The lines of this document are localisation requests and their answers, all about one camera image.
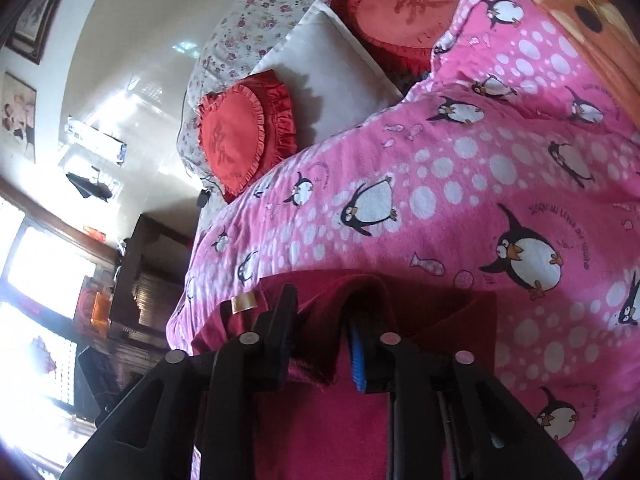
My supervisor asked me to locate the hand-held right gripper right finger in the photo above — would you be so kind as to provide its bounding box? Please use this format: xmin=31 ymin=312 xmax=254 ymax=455
xmin=344 ymin=305 xmax=585 ymax=480

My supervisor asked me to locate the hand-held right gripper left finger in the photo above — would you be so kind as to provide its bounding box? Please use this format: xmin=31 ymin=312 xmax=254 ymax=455
xmin=60 ymin=284 xmax=301 ymax=480

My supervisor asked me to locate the maroon garment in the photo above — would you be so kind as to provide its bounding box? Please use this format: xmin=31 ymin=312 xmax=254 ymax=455
xmin=189 ymin=270 xmax=501 ymax=480

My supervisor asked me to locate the dark wooden cabinet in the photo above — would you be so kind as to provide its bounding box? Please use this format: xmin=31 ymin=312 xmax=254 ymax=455
xmin=106 ymin=212 xmax=202 ymax=352

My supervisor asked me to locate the orange box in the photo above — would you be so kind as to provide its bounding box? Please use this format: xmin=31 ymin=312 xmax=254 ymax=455
xmin=89 ymin=289 xmax=112 ymax=337

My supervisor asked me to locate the black screen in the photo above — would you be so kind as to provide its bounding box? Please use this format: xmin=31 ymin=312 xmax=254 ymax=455
xmin=74 ymin=345 xmax=128 ymax=423

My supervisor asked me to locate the pink penguin print blanket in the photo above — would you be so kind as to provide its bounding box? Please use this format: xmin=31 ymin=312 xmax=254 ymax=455
xmin=166 ymin=0 xmax=640 ymax=480

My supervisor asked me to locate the small red heart cushion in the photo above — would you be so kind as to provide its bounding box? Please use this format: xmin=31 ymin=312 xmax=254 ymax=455
xmin=196 ymin=70 xmax=300 ymax=205

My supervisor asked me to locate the wooden framed window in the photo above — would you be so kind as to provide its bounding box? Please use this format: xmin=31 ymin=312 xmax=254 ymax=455
xmin=0 ymin=177 xmax=118 ymax=466

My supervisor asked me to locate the white pillow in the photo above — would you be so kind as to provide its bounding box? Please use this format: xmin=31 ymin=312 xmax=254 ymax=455
xmin=247 ymin=0 xmax=403 ymax=145

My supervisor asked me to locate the floral bed sheet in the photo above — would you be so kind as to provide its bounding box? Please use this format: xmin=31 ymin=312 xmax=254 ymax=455
xmin=176 ymin=0 xmax=416 ymax=196

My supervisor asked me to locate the large red heart cushion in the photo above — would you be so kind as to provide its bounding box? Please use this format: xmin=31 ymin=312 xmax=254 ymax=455
xmin=329 ymin=0 xmax=502 ymax=77

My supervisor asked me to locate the orange and red patterned blanket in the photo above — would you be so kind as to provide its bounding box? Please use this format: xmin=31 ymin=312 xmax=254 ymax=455
xmin=514 ymin=0 xmax=640 ymax=138

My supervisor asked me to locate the wall photo poster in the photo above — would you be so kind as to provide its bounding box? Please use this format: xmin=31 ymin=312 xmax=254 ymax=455
xmin=0 ymin=72 xmax=39 ymax=165

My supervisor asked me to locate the framed wall picture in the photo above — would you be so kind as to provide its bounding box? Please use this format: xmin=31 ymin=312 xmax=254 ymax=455
xmin=6 ymin=0 xmax=77 ymax=67

